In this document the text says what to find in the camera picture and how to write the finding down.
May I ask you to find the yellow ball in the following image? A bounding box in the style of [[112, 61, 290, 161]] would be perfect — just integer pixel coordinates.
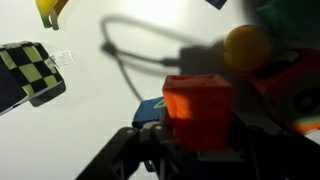
[[222, 24, 273, 74]]

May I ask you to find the small blue cube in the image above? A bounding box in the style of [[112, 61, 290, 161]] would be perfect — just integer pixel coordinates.
[[204, 0, 229, 11]]

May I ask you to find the yellow banana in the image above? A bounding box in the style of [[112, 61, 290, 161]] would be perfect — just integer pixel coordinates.
[[34, 0, 70, 31]]

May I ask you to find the black checkered soft cube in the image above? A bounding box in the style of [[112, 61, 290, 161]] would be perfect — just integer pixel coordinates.
[[0, 40, 75, 116]]

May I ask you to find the small orange cube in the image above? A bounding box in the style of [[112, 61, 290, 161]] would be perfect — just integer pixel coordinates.
[[161, 73, 235, 153]]

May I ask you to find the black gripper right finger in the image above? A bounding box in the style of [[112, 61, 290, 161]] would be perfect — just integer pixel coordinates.
[[230, 113, 320, 180]]

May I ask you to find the small green cube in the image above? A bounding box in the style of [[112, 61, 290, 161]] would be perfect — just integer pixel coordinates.
[[254, 0, 320, 48]]

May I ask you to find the blue white soft cube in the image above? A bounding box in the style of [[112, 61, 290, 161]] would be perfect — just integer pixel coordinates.
[[131, 96, 168, 130]]

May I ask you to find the orange soft number cube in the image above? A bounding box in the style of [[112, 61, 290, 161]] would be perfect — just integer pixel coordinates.
[[249, 47, 320, 136]]

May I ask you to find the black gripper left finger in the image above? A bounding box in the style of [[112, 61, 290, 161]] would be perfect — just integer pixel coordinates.
[[75, 121, 198, 180]]

